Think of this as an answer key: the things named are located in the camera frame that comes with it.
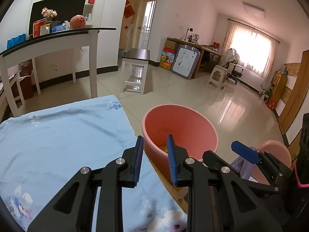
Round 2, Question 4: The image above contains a black monitor screen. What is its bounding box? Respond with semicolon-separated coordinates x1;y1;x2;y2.
28;0;86;35

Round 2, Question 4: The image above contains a flower bouquet vase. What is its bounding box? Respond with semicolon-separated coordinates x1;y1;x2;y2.
41;7;58;23

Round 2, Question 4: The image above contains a dark red box under table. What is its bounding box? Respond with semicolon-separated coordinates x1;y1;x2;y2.
8;59;34;100

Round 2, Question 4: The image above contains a light blue table cloth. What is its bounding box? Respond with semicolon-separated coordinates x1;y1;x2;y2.
1;95;187;231

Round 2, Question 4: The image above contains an orange fruit peel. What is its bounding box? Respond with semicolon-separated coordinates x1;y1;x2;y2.
159;146;168;153

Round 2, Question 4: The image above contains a colourful fruit carton box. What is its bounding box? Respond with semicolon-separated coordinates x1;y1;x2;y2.
159;47;177;71

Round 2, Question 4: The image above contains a white plastic step stool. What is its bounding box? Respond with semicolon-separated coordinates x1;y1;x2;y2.
208;65;228;90

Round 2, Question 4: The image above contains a large orange pomelo fruit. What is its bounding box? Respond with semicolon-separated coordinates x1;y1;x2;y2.
70;15;86;29

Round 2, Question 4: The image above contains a right black top bench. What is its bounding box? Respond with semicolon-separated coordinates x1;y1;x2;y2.
120;48;150;95

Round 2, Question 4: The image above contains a pink plastic trash bucket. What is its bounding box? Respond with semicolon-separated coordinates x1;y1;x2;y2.
142;104;218;183

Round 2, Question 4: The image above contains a glass top white table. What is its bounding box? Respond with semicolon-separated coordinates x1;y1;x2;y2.
1;27;115;117

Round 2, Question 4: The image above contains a black office chair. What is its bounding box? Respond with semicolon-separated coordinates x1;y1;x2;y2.
220;48;244;84

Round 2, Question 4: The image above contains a wooden desk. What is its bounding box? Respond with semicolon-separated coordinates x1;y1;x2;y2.
161;37;222;80

